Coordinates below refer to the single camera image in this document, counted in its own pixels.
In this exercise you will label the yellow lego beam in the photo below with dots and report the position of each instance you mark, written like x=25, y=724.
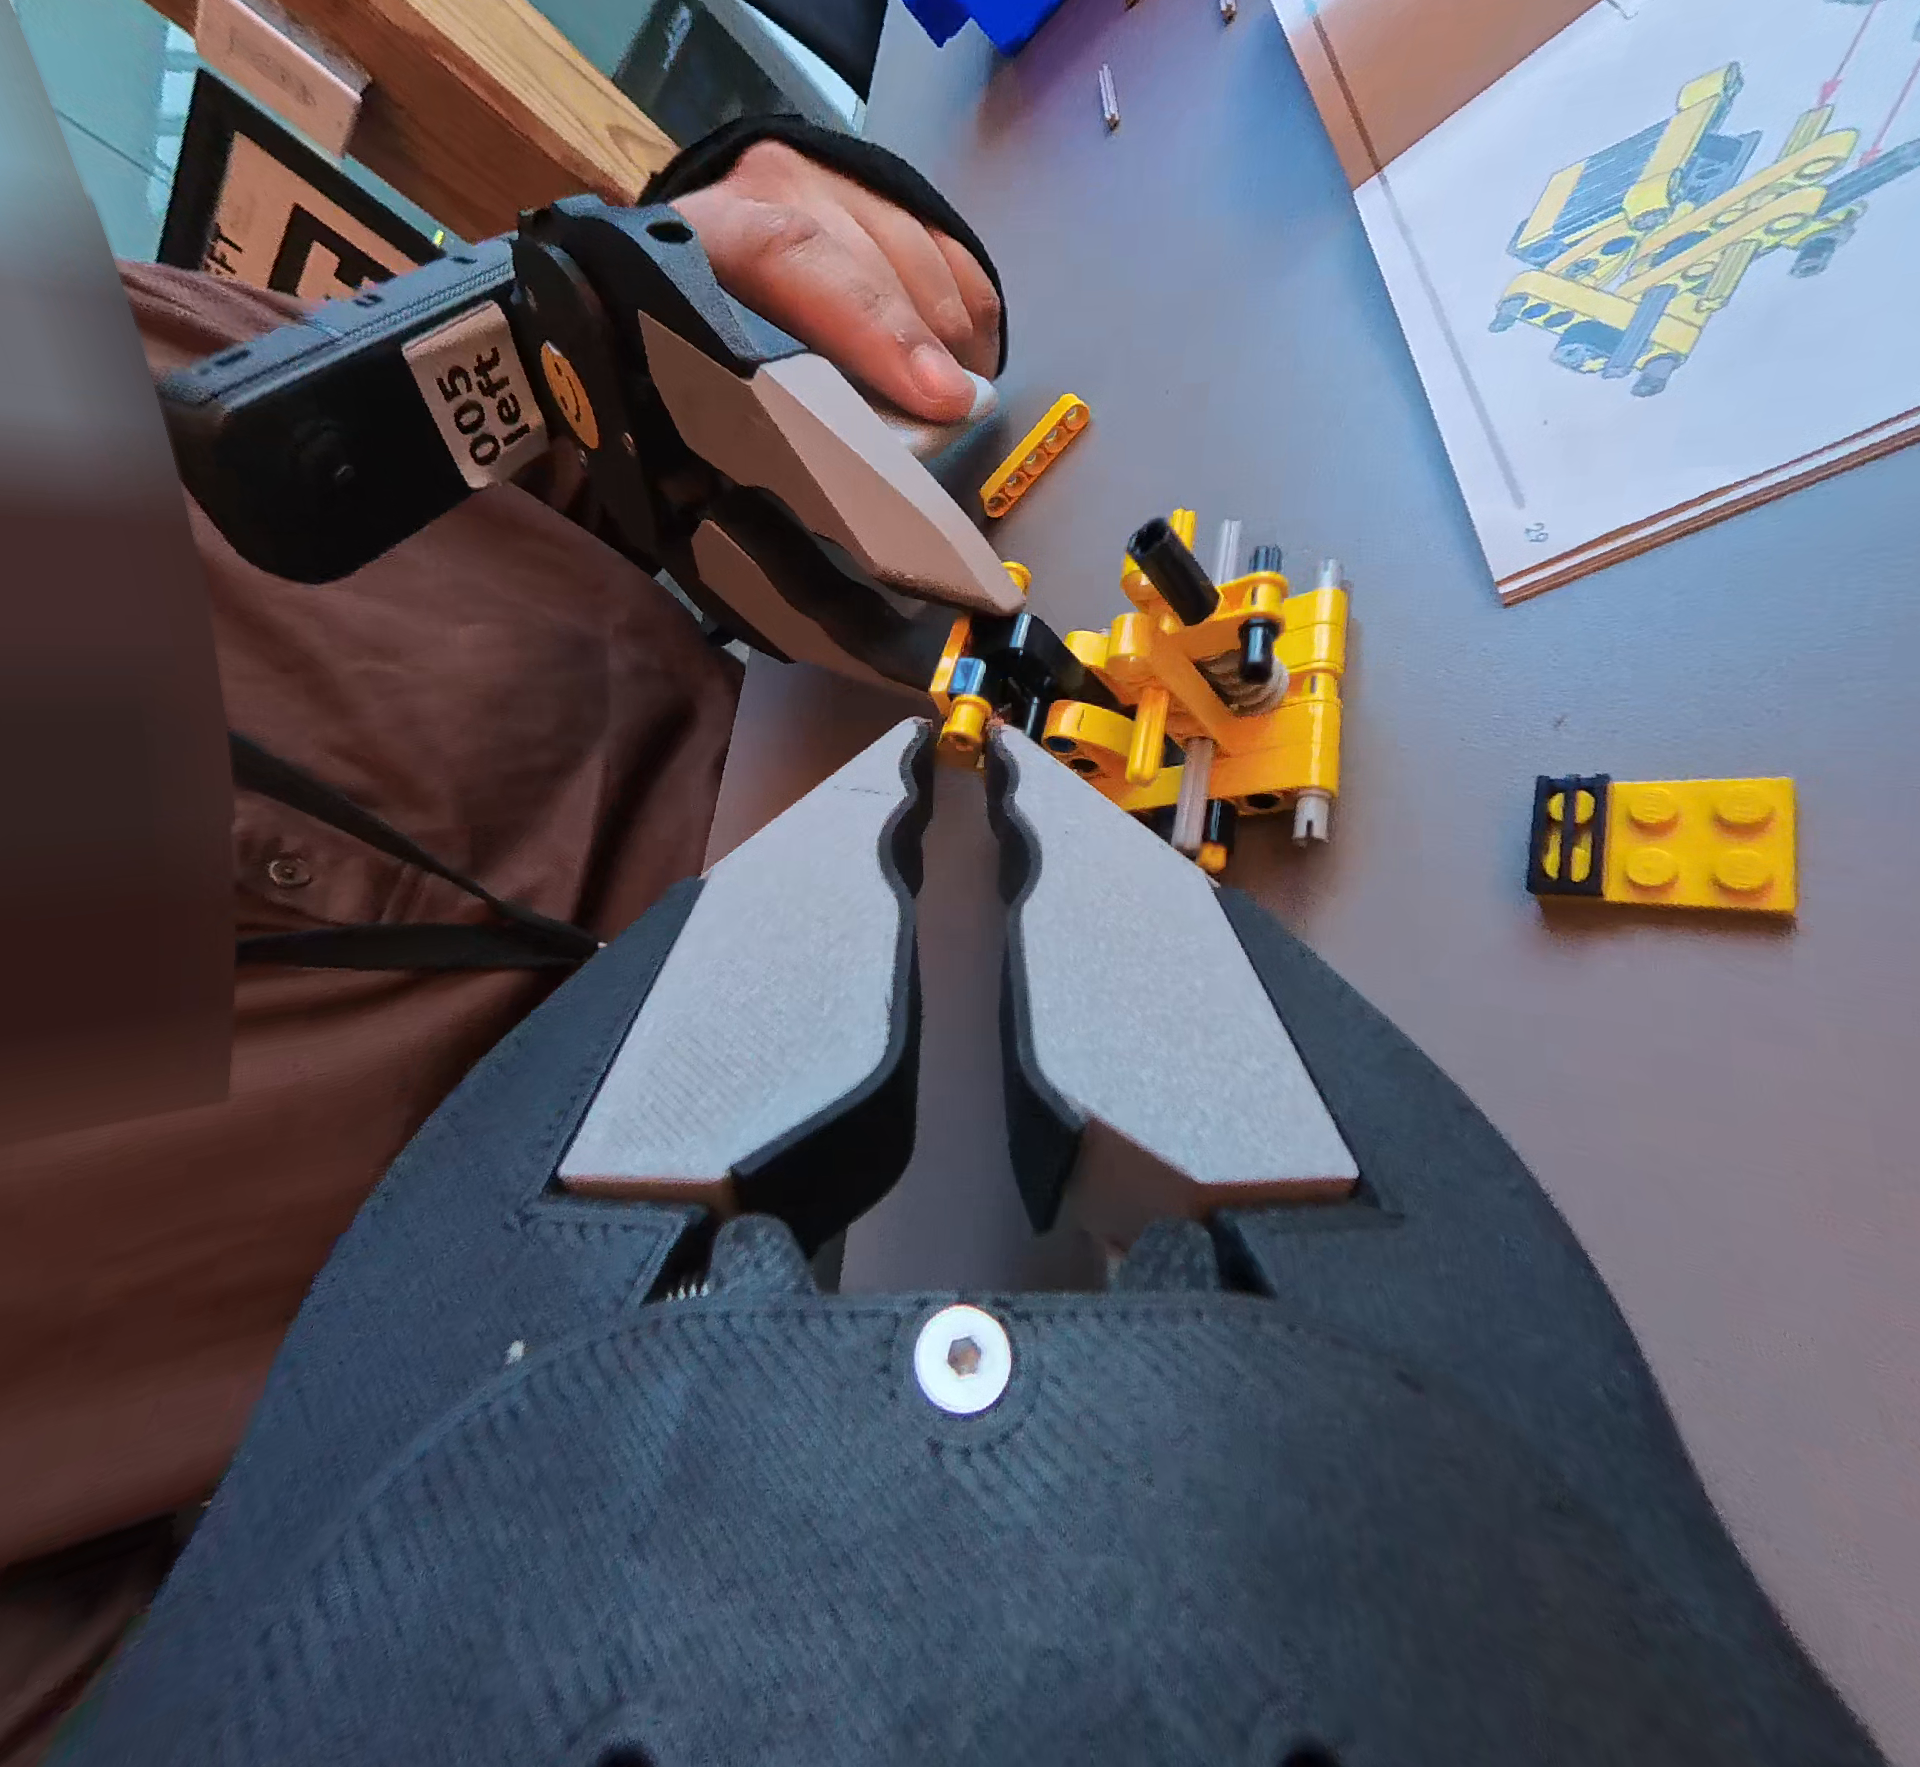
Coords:
x=1034, y=455

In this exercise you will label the yellow lego vehicle model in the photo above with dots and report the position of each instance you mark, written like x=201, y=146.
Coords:
x=1288, y=733

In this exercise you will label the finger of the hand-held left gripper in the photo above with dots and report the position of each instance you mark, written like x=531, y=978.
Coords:
x=839, y=463
x=764, y=590

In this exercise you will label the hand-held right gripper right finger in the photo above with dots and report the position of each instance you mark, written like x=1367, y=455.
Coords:
x=1169, y=1034

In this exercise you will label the yellow black lego brick assembly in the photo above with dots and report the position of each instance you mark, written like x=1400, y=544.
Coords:
x=1712, y=843

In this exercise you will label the black framed sign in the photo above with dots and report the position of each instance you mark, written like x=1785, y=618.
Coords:
x=298, y=221

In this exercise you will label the lego instruction booklet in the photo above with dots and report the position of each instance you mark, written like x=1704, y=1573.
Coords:
x=1498, y=341

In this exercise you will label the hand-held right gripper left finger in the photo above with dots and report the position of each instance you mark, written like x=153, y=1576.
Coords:
x=749, y=1034

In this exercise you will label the person's left hand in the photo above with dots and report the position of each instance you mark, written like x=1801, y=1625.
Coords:
x=839, y=254

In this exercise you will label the person's brown shirt torso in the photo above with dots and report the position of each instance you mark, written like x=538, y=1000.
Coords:
x=450, y=719

